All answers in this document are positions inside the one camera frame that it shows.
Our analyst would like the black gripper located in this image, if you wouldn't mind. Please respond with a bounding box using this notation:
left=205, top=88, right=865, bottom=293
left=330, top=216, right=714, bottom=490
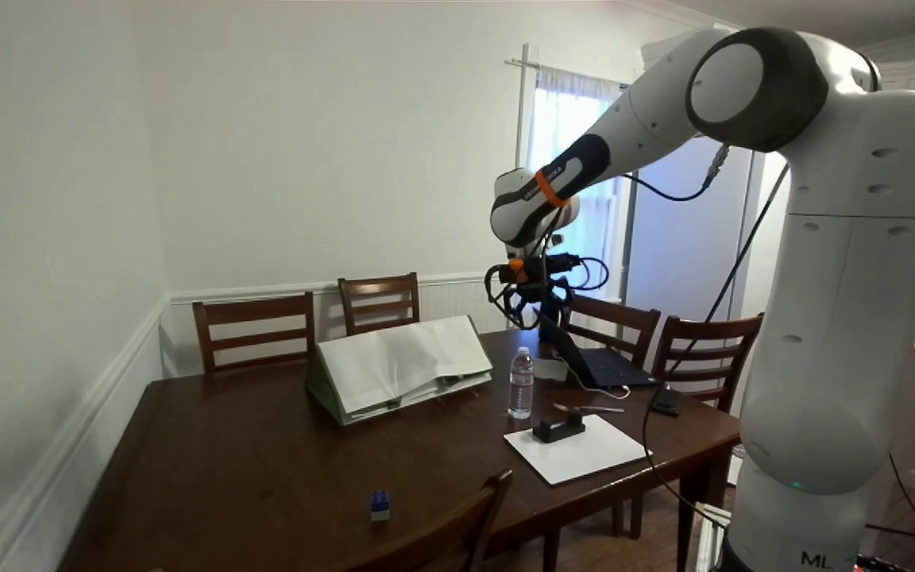
left=519, top=274, right=579, bottom=334

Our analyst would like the clear plastic water bottle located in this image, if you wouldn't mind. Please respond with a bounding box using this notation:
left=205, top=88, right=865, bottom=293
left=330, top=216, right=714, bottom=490
left=507, top=343, right=537, bottom=424

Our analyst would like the dark wooden dining chair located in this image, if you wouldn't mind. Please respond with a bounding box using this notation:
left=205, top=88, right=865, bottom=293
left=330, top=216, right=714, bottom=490
left=625, top=311, right=770, bottom=536
left=563, top=293, right=665, bottom=372
left=367, top=466, right=519, bottom=572
left=192, top=289, right=318, bottom=381
left=334, top=269, right=423, bottom=341

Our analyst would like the open black laptop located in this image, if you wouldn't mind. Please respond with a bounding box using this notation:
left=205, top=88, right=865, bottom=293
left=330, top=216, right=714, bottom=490
left=537, top=316, right=661, bottom=395

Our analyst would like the black stapler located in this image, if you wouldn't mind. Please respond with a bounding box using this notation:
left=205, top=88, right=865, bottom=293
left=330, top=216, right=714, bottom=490
left=530, top=409, right=587, bottom=446

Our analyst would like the white paper sheet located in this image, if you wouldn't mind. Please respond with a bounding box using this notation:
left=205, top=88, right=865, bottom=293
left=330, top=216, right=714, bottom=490
left=501, top=409, right=651, bottom=490

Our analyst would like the black power adapter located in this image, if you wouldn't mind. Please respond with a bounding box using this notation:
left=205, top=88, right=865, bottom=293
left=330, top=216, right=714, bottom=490
left=646, top=387, right=683, bottom=421

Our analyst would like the large open white book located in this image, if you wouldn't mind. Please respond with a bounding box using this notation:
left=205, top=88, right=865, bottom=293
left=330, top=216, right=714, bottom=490
left=303, top=311, right=496, bottom=428

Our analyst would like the bright curtained window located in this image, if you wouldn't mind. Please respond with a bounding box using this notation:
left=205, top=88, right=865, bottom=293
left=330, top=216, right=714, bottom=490
left=524, top=68, right=631, bottom=311

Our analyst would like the orange cable strap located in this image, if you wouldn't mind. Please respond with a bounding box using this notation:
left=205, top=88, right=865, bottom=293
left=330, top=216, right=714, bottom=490
left=530, top=170, right=568, bottom=214

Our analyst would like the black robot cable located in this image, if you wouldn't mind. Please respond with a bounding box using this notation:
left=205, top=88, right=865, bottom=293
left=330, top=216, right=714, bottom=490
left=484, top=140, right=795, bottom=470

